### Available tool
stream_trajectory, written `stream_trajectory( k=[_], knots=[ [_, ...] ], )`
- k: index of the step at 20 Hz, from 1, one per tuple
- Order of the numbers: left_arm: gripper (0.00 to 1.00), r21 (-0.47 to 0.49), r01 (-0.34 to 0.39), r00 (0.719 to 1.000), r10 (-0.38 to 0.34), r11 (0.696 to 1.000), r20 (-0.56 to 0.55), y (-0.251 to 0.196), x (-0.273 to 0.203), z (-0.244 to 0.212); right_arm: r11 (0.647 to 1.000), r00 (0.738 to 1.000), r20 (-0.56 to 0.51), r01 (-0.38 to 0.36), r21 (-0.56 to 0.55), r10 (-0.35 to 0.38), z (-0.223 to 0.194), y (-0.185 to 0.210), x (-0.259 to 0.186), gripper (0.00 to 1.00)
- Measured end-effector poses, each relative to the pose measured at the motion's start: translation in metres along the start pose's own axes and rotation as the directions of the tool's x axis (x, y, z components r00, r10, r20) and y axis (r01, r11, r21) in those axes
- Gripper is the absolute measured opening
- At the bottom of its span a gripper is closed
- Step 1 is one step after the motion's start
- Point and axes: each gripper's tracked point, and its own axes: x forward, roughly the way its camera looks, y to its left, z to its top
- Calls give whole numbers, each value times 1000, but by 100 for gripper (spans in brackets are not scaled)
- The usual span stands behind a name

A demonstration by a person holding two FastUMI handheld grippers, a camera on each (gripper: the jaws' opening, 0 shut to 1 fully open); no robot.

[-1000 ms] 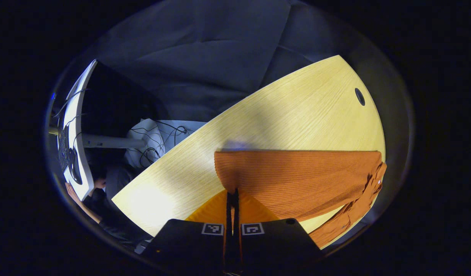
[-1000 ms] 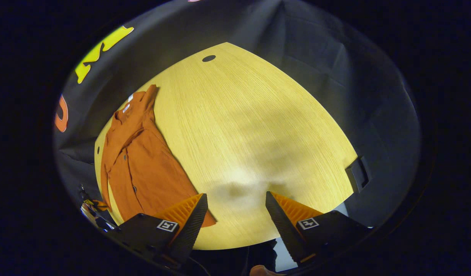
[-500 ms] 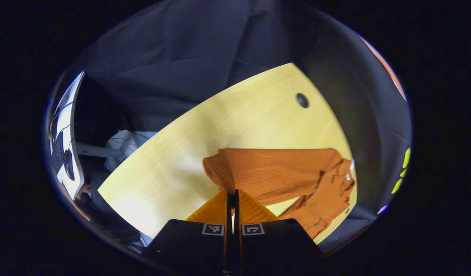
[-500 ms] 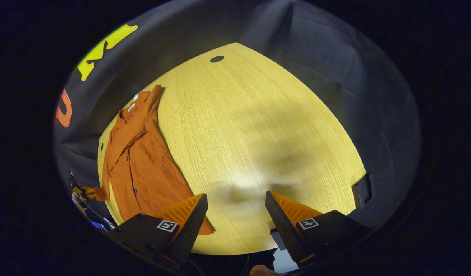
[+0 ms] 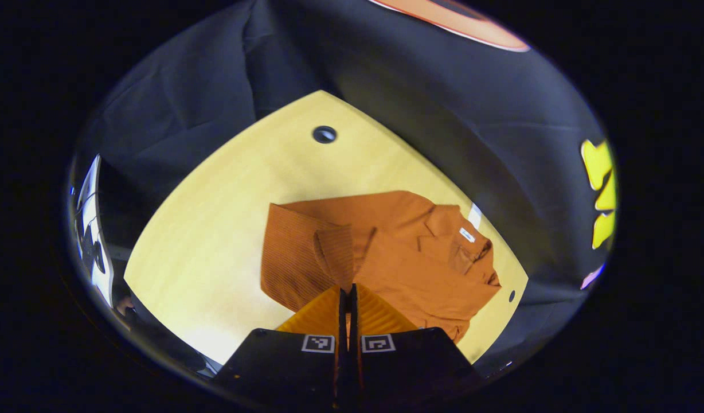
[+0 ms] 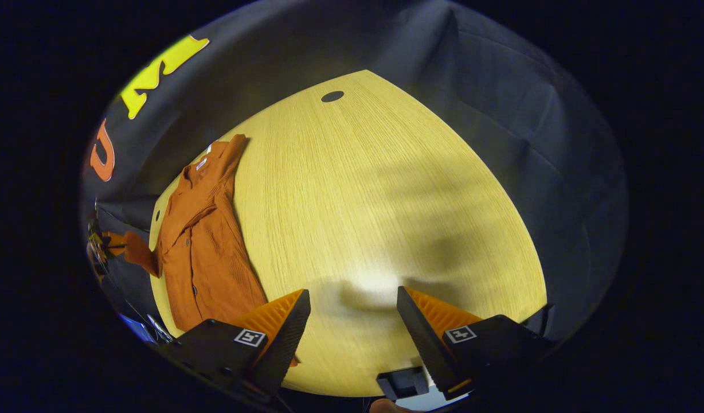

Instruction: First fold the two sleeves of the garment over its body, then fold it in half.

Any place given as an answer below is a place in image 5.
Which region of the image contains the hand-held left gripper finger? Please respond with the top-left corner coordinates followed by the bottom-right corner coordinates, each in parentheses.
top-left (214, 283), bottom-right (348, 411)
top-left (349, 283), bottom-right (483, 411)

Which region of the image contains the orange button-up jacket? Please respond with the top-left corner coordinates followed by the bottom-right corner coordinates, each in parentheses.
top-left (260, 190), bottom-right (502, 344)

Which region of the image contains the black backdrop cloth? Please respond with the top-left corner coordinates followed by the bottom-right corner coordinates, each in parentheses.
top-left (68, 0), bottom-right (616, 379)

